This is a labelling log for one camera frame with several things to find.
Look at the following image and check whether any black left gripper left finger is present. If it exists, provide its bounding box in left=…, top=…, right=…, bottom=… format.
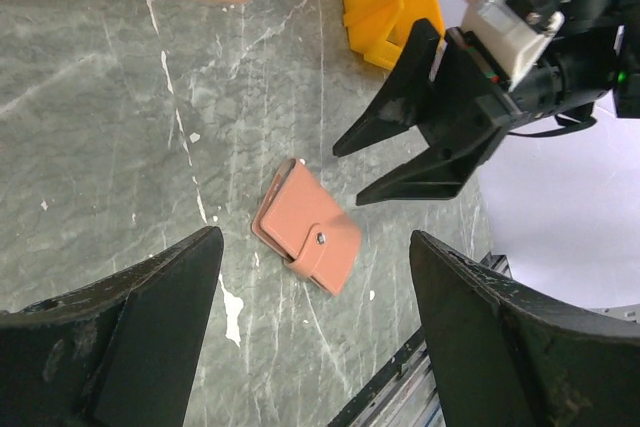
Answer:
left=1, top=227, right=223, bottom=426

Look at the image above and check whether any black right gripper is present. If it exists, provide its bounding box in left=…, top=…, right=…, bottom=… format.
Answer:
left=332, top=0, right=639, bottom=206

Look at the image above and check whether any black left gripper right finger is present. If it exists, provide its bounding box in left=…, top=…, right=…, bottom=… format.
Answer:
left=409, top=231, right=639, bottom=426

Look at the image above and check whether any pink leather card holder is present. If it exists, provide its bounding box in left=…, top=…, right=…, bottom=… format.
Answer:
left=251, top=158, right=362, bottom=296

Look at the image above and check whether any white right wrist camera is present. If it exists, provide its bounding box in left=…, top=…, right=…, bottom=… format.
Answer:
left=461, top=0, right=564, bottom=91

